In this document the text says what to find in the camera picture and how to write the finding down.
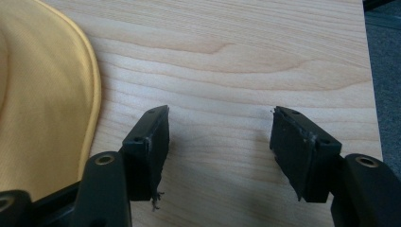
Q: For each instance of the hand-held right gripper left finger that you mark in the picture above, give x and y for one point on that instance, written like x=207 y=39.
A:
x=145 y=154

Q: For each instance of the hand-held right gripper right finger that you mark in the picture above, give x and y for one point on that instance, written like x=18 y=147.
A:
x=302 y=151

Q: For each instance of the yellow fabric item with piping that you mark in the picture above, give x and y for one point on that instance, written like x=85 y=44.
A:
x=41 y=94

